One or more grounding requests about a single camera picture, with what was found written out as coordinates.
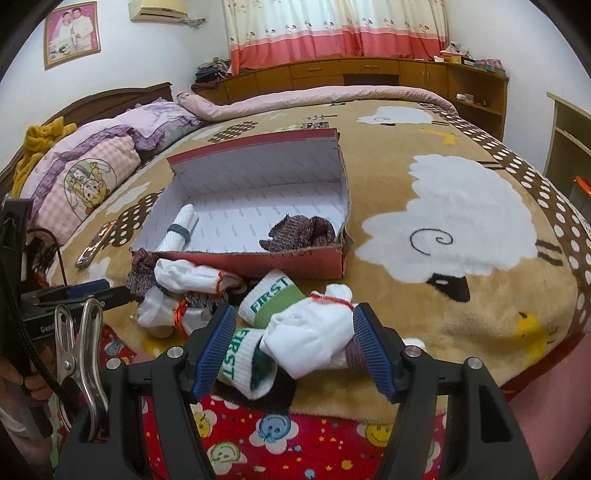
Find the white sock green band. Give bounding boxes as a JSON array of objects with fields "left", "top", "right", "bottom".
[
  {"left": 238, "top": 269, "right": 305, "bottom": 328},
  {"left": 217, "top": 328, "right": 280, "bottom": 400}
]

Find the white and pink curtain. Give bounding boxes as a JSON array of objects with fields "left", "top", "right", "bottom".
[{"left": 222, "top": 0, "right": 450, "bottom": 77}]

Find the white mesh sock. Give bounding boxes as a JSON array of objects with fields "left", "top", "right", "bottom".
[{"left": 136, "top": 293, "right": 185, "bottom": 330}]

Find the person's left hand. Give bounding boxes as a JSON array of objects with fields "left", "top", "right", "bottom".
[{"left": 0, "top": 344, "right": 55, "bottom": 407}]

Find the wall air conditioner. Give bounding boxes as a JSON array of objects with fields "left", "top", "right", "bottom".
[{"left": 128, "top": 0, "right": 191, "bottom": 23}]

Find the thick black cable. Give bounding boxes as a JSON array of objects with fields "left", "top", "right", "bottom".
[{"left": 0, "top": 249, "right": 84, "bottom": 425}]

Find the white sock grey band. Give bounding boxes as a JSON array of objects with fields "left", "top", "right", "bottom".
[{"left": 154, "top": 204, "right": 200, "bottom": 254}]

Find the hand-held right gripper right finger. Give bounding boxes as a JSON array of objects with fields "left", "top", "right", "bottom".
[{"left": 352, "top": 302, "right": 539, "bottom": 480}]

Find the long wooden cabinet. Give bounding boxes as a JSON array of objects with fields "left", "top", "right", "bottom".
[{"left": 191, "top": 56, "right": 509, "bottom": 139}]

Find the metal spring clip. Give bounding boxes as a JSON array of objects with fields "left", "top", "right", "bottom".
[{"left": 54, "top": 298, "right": 112, "bottom": 439}]

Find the yellow knitted cloth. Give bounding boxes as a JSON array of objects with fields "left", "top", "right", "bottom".
[{"left": 11, "top": 116, "right": 65, "bottom": 197}]

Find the tissue box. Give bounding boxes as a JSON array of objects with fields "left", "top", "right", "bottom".
[{"left": 434, "top": 41, "right": 476, "bottom": 65}]

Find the pink checked cartoon pillow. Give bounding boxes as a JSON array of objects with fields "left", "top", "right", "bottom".
[{"left": 21, "top": 134, "right": 141, "bottom": 232}]

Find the maroon knitted sock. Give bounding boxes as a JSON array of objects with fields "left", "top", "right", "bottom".
[{"left": 127, "top": 248, "right": 160, "bottom": 298}]

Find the purple knitted sock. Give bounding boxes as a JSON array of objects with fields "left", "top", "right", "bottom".
[{"left": 259, "top": 215, "right": 337, "bottom": 253}]

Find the beige sock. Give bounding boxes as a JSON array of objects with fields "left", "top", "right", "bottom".
[{"left": 134, "top": 314, "right": 176, "bottom": 337}]

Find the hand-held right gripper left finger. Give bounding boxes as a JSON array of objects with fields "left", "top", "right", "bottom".
[{"left": 54, "top": 302, "right": 238, "bottom": 480}]

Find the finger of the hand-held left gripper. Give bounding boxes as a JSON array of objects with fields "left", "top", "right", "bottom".
[
  {"left": 88, "top": 285, "right": 134, "bottom": 308},
  {"left": 32, "top": 280, "right": 112, "bottom": 305}
]

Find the framed wall photo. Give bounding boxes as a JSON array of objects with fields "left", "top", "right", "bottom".
[{"left": 44, "top": 1, "right": 101, "bottom": 71}]

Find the light wooden shelf unit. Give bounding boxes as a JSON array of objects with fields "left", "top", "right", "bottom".
[{"left": 545, "top": 91, "right": 591, "bottom": 204}]

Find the red cardboard shoebox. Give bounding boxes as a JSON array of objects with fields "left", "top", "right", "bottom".
[{"left": 129, "top": 128, "right": 354, "bottom": 280}]

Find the thin black cable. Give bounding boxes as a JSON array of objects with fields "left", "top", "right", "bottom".
[{"left": 25, "top": 227, "right": 68, "bottom": 289}]

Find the white sock red trim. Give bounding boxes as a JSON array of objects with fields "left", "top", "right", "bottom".
[
  {"left": 259, "top": 284, "right": 358, "bottom": 381},
  {"left": 154, "top": 258, "right": 243, "bottom": 296}
]

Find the red smiley printed bedsheet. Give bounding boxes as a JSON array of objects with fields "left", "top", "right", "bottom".
[{"left": 97, "top": 323, "right": 453, "bottom": 480}]

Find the pile of folded clothes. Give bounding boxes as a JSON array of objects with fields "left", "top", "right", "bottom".
[{"left": 193, "top": 58, "right": 232, "bottom": 90}]

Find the mobile phone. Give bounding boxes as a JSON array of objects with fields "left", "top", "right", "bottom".
[{"left": 75, "top": 220, "right": 117, "bottom": 269}]

